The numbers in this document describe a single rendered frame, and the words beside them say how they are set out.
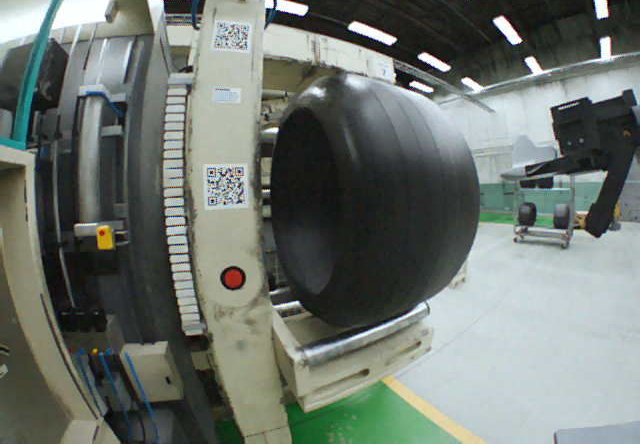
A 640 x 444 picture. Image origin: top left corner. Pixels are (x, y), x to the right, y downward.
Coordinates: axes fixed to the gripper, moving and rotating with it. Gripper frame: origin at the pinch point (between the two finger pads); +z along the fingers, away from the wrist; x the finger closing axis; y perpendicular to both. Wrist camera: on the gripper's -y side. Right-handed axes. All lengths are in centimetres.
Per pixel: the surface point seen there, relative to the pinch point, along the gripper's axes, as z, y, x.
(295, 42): 48, 56, 10
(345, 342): 24.4, -27.7, 15.3
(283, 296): 52, -25, 19
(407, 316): 24.4, -27.7, -1.6
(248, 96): 26.2, 19.5, 29.6
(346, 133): 14.7, 8.7, 17.8
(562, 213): 56, -46, -513
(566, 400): -13, -124, -109
